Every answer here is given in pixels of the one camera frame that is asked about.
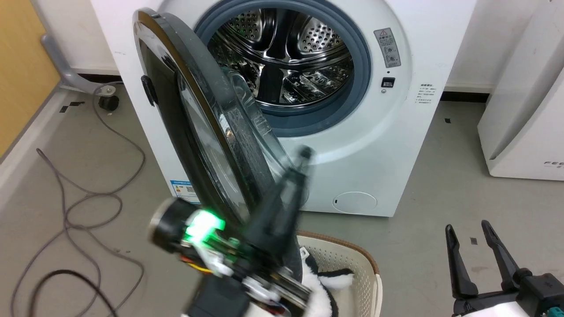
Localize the round white filter cover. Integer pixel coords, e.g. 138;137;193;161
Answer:
333;191;378;215

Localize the white air purifier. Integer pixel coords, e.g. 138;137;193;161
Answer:
477;0;564;181

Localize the black floor cable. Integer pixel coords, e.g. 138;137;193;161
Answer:
26;269;119;317

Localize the yellow wooden panel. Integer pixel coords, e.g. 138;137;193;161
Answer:
0;0;62;160

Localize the black caster wheel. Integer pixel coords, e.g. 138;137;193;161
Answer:
98;95;120;112

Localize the cream perforated laundry basket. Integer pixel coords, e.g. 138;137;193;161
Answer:
294;231;382;317

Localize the thick grey floor cable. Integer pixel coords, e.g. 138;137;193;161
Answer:
64;81;147;232

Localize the black door hinge block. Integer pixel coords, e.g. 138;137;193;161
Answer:
141;75;159;107

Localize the stainless steel washer drum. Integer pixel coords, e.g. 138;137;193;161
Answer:
207;9;355;107

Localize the grey rubber door gasket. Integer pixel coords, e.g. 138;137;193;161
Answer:
194;0;371;138

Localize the black round washer door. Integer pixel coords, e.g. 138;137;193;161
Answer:
132;8;310;230

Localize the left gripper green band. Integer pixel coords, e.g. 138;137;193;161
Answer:
149;146;316;317

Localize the white front-load washing machine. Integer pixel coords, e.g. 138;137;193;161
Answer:
90;0;477;217

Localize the grey metal stand leg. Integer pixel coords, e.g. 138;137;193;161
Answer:
41;33;117;98

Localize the thin grey floor cable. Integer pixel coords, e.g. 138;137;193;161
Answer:
11;148;145;317

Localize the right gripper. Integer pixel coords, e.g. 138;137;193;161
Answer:
445;220;564;317

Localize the black and white plush toy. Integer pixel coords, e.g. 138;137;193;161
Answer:
300;252;356;317

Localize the blue and white energy label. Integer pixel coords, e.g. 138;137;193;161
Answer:
170;179;200;204

